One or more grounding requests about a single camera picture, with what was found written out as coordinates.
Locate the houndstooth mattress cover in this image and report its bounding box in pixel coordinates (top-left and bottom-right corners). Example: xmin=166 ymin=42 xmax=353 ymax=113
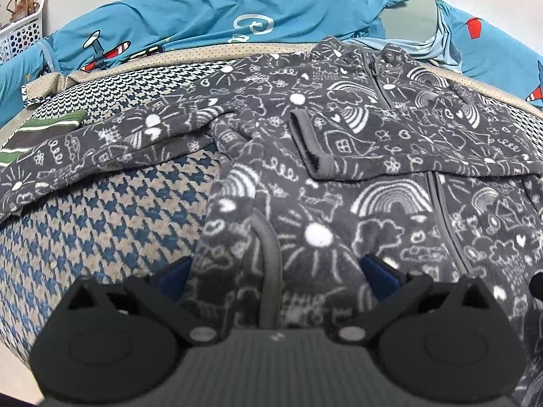
xmin=0 ymin=42 xmax=543 ymax=365

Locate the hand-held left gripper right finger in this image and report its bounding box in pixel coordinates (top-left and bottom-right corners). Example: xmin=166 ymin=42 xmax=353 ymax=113
xmin=339 ymin=253 xmax=488 ymax=344

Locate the blue aeroplane print sheet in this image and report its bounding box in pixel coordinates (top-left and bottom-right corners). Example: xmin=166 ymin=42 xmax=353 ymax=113
xmin=0 ymin=0 xmax=543 ymax=115

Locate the white plastic basket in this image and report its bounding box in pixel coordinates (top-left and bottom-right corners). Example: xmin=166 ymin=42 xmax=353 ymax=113
xmin=0 ymin=0 xmax=49 ymax=64

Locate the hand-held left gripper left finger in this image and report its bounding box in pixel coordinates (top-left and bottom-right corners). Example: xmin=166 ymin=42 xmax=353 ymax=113
xmin=68 ymin=256 xmax=221 ymax=344

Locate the grey printed fleece jacket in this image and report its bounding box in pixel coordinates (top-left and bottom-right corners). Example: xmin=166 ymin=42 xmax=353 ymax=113
xmin=0 ymin=36 xmax=543 ymax=407

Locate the green striped folded garment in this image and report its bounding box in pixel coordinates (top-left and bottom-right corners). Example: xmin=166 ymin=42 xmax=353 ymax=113
xmin=0 ymin=109 xmax=88 ymax=170

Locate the brown paper bag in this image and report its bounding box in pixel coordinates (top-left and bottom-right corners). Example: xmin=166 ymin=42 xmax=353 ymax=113
xmin=6 ymin=0 xmax=41 ymax=22

